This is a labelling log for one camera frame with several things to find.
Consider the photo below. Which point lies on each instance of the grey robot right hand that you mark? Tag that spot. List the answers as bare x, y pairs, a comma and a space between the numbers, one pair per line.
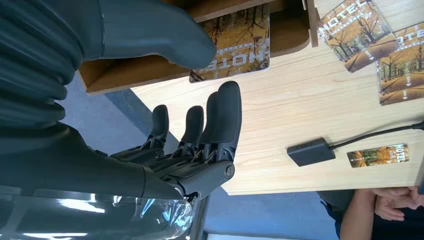
82, 165

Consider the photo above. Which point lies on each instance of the autumn hotel card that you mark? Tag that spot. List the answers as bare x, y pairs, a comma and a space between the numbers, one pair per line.
356, 33
402, 73
240, 43

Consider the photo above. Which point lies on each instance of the small narrow hotel card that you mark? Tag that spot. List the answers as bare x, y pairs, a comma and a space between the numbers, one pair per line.
377, 155

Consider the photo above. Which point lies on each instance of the person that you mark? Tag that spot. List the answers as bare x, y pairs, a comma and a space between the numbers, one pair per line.
331, 207

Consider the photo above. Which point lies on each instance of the black card reader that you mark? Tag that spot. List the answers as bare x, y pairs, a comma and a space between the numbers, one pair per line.
309, 152

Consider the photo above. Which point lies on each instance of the clear plastic cover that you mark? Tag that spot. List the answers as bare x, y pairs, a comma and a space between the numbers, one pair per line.
99, 218

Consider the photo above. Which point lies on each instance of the wooden card holder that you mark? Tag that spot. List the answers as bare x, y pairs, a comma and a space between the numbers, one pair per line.
132, 73

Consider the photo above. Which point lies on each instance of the ribbed grey right arm sleeve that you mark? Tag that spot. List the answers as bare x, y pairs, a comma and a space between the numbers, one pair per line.
30, 66

